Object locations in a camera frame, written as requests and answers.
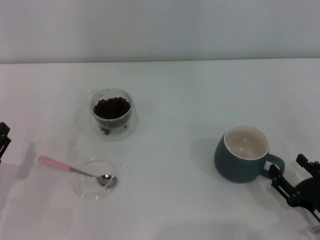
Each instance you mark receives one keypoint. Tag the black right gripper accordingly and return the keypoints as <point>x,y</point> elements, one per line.
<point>310,192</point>

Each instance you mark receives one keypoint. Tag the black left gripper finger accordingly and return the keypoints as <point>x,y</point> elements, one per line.
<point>4,128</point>
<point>4,146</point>

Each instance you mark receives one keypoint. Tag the dark teal ceramic mug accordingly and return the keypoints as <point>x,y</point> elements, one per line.
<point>232,167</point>

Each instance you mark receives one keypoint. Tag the clear glass cup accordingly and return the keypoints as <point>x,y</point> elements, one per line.
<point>98,120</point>

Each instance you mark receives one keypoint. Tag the spilled coffee bean cluster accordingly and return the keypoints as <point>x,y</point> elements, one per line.
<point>105,130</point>

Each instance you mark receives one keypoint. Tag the coffee bean pile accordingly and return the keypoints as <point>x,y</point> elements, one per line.
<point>112,107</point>

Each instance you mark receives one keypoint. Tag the small clear glass dish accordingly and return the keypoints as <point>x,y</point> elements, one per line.
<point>86,192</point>

